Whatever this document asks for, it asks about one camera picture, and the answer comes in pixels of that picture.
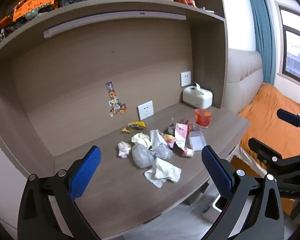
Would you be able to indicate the wooden desk with shelves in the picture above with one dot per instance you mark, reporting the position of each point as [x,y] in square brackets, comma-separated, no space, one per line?
[115,55]

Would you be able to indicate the yellow snack wrapper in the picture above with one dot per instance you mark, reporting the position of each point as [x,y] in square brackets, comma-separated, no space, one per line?
[137,124]

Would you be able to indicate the white tissue box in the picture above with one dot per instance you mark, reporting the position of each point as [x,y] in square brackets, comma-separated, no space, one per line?
[197,97]

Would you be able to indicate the colourful wall stickers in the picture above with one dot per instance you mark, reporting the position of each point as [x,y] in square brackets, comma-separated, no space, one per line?
[116,106]

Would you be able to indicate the grey shelf light bar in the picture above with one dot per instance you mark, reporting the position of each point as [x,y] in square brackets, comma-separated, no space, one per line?
[110,21]

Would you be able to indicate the white trash bin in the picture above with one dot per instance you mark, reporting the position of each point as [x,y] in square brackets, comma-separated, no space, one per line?
[218,205]

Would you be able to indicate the clear plastic bag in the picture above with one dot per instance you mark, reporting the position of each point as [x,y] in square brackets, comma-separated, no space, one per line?
[162,151]

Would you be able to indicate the pink snack packet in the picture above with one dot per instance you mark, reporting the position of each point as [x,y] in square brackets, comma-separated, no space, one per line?
[181,132]

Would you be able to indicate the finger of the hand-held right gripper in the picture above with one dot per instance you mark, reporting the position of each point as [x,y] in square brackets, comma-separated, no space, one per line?
[262,151]
[288,116]

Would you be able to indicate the pink yellow torn wrapper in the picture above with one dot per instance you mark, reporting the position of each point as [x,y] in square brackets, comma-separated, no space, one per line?
[168,138]

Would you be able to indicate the grey plastic bag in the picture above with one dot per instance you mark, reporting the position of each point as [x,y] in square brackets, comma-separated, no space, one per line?
[142,156]

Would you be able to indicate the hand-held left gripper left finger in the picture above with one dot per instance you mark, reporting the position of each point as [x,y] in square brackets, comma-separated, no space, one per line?
[86,170]

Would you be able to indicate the cream paper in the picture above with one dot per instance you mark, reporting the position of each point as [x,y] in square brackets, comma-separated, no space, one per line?
[141,137]

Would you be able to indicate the beige padded headboard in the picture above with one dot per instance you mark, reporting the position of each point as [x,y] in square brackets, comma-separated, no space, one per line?
[242,80]

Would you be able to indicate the white wall socket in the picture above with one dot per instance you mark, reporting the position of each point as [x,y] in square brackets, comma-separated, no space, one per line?
[145,110]
[185,78]

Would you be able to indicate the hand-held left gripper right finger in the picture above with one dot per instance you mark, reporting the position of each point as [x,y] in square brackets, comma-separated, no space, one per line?
[216,170]

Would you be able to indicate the white bed skirt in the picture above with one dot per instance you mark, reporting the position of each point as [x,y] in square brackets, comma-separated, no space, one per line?
[243,161]

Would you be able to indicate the blue curtain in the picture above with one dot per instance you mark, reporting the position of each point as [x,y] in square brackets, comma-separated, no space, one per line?
[261,35]

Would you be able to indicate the pink white paper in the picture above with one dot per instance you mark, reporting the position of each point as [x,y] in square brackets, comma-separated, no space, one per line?
[123,149]

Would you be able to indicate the orange bed sheet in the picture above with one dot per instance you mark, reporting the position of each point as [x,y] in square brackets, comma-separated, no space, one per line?
[267,120]

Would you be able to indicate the dark framed window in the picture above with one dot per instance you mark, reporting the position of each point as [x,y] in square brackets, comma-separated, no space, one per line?
[295,50]

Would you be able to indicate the white tissue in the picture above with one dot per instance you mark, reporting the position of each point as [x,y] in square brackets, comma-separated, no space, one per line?
[162,171]

